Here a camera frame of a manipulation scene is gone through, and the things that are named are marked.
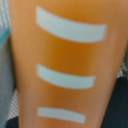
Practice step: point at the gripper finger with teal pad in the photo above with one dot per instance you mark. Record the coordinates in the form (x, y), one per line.
(6, 74)

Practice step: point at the orange toy bread loaf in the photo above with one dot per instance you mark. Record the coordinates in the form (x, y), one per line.
(66, 53)

